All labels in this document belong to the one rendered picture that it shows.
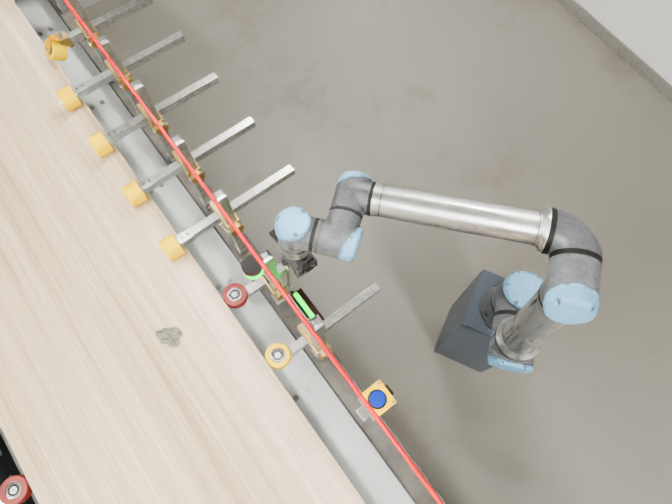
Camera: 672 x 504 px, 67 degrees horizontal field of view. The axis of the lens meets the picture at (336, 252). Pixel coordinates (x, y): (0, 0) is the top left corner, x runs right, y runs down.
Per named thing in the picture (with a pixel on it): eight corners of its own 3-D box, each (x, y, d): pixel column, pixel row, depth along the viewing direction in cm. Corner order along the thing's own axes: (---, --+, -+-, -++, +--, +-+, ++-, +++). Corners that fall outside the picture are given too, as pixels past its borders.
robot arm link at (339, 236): (367, 214, 129) (319, 203, 130) (356, 256, 125) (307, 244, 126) (364, 229, 137) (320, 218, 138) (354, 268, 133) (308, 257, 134)
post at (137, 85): (178, 154, 214) (137, 76, 169) (182, 160, 213) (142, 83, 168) (170, 158, 213) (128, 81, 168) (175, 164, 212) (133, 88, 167)
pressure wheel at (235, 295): (243, 287, 181) (237, 277, 171) (255, 305, 179) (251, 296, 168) (224, 300, 180) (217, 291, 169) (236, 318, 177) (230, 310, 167)
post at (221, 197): (244, 244, 201) (220, 186, 156) (249, 251, 200) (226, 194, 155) (237, 249, 200) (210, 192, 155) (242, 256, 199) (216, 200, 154)
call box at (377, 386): (376, 382, 136) (379, 379, 129) (393, 404, 134) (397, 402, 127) (356, 399, 135) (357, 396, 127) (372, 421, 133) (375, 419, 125)
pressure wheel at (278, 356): (270, 347, 174) (266, 341, 163) (294, 349, 174) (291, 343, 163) (267, 371, 171) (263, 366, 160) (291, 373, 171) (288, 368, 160)
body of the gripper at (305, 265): (297, 280, 152) (295, 267, 141) (281, 258, 154) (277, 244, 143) (318, 266, 153) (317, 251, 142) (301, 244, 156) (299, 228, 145)
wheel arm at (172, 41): (181, 36, 204) (178, 29, 201) (186, 41, 203) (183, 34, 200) (67, 97, 193) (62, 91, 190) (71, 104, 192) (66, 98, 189)
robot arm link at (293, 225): (307, 242, 125) (267, 232, 126) (309, 260, 136) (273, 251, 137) (317, 208, 128) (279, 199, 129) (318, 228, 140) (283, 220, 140)
